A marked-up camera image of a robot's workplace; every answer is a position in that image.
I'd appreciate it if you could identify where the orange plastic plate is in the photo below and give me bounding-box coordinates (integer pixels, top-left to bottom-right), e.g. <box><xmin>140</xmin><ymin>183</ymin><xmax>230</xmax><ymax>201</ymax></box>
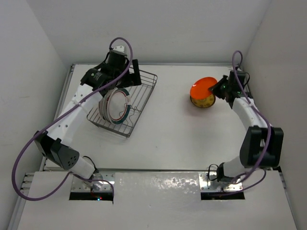
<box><xmin>189</xmin><ymin>77</ymin><xmax>217</xmax><ymax>100</ymax></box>

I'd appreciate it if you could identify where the yellow patterned plate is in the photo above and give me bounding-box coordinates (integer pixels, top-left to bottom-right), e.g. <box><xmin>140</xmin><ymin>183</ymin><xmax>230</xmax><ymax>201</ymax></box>
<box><xmin>190</xmin><ymin>94</ymin><xmax>216</xmax><ymax>108</ymax></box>

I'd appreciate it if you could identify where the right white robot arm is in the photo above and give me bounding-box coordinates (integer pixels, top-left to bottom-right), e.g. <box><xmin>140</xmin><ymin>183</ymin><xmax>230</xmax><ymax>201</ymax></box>
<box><xmin>209</xmin><ymin>70</ymin><xmax>284</xmax><ymax>183</ymax></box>

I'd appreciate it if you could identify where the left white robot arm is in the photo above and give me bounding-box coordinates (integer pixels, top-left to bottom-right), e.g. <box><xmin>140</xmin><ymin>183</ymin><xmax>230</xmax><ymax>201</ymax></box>
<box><xmin>35</xmin><ymin>46</ymin><xmax>141</xmax><ymax>179</ymax></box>

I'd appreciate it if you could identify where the white plate teal rim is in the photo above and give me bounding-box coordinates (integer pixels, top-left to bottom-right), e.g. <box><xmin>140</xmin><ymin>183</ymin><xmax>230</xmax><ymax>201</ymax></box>
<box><xmin>109</xmin><ymin>88</ymin><xmax>132</xmax><ymax>125</ymax></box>

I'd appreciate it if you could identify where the white plate grey rim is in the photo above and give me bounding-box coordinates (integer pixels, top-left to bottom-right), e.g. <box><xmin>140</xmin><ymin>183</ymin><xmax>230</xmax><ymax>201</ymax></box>
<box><xmin>97</xmin><ymin>91</ymin><xmax>111</xmax><ymax>122</ymax></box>

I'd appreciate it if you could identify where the wire dish rack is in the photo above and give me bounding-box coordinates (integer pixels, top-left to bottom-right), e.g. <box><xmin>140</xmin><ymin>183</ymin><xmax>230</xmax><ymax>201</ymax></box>
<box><xmin>87</xmin><ymin>70</ymin><xmax>157</xmax><ymax>138</ymax></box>

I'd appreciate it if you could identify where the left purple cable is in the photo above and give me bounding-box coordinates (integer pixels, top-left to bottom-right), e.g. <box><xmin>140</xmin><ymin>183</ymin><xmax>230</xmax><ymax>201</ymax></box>
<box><xmin>11</xmin><ymin>37</ymin><xmax>134</xmax><ymax>201</ymax></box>

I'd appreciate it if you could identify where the purple cable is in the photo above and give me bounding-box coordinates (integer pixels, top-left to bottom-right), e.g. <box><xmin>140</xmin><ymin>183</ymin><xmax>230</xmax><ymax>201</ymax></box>
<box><xmin>11</xmin><ymin>37</ymin><xmax>134</xmax><ymax>201</ymax></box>
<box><xmin>208</xmin><ymin>50</ymin><xmax>273</xmax><ymax>198</ymax></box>

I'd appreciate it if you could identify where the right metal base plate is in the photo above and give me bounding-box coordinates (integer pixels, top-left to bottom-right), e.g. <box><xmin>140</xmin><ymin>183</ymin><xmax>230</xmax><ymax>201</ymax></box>
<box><xmin>199</xmin><ymin>171</ymin><xmax>243</xmax><ymax>193</ymax></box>

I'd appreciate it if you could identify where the metal base plate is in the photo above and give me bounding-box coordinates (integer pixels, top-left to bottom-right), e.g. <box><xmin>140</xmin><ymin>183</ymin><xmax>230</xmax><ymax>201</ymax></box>
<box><xmin>71</xmin><ymin>172</ymin><xmax>115</xmax><ymax>193</ymax></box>
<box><xmin>199</xmin><ymin>171</ymin><xmax>243</xmax><ymax>193</ymax></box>

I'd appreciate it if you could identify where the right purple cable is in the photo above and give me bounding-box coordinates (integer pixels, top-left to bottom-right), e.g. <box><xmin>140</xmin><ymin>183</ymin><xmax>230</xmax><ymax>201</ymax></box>
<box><xmin>208</xmin><ymin>50</ymin><xmax>273</xmax><ymax>198</ymax></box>

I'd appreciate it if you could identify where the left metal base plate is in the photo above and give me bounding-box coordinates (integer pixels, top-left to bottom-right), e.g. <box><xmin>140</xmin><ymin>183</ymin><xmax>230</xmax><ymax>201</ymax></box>
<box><xmin>71</xmin><ymin>172</ymin><xmax>115</xmax><ymax>193</ymax></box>

